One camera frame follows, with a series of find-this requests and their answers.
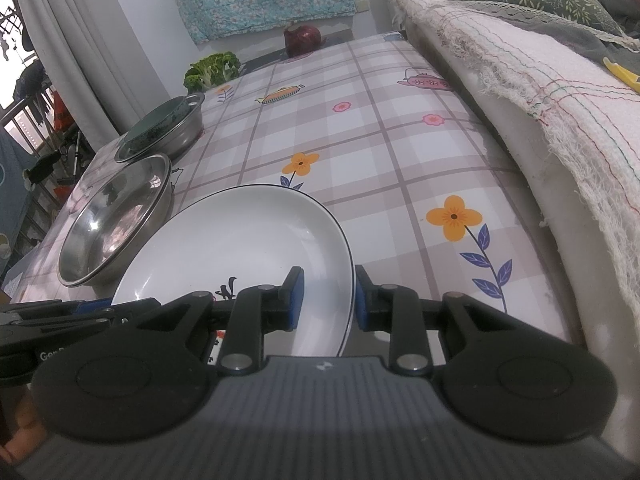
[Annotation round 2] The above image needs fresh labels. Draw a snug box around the large steel basin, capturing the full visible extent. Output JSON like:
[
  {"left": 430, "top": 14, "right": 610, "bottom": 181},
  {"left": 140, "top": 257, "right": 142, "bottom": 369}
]
[{"left": 58, "top": 154, "right": 174, "bottom": 287}]

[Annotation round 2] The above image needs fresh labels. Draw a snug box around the white ceramic plate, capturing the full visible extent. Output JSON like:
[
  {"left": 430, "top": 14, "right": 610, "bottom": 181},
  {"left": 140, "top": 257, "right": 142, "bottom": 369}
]
[{"left": 113, "top": 184, "right": 356, "bottom": 356}]

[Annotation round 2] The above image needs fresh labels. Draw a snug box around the steel bowl with handles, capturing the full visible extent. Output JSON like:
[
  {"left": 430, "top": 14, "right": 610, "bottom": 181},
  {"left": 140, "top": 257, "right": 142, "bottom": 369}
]
[{"left": 114, "top": 92, "right": 205, "bottom": 164}]

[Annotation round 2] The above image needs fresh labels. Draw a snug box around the white grey curtain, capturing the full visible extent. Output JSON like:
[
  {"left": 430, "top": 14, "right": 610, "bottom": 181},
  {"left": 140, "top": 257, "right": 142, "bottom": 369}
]
[{"left": 18, "top": 0, "right": 169, "bottom": 151}]

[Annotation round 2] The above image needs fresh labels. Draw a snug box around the white fringed blanket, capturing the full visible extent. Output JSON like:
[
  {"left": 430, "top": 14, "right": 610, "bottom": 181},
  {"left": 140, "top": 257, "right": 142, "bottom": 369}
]
[{"left": 386, "top": 0, "right": 639, "bottom": 313}]

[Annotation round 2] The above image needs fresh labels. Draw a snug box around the green leafy cabbage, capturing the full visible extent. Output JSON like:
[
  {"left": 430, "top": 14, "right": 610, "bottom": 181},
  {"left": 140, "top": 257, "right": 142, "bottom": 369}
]
[{"left": 183, "top": 52, "right": 241, "bottom": 93}]

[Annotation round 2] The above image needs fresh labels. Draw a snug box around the dark red cabbage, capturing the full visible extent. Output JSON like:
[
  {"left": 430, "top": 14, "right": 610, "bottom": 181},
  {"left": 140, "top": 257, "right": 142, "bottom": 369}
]
[{"left": 283, "top": 24, "right": 324, "bottom": 58}]

